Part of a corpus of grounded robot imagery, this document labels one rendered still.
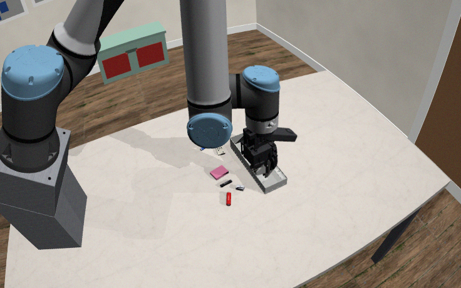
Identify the grey three-compartment bin rack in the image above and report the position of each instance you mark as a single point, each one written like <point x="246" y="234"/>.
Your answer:
<point x="274" y="181"/>

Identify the white domino tile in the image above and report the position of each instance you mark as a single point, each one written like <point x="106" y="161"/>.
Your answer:
<point x="220" y="150"/>

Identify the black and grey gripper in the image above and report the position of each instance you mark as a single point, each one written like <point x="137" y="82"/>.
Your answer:
<point x="259" y="152"/>

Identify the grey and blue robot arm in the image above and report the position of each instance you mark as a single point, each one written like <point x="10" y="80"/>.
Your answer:
<point x="36" y="79"/>

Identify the pink square pad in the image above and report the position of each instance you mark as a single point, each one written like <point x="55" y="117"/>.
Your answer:
<point x="219" y="172"/>

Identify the red battery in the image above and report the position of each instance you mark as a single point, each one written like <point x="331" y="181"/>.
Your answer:
<point x="228" y="199"/>

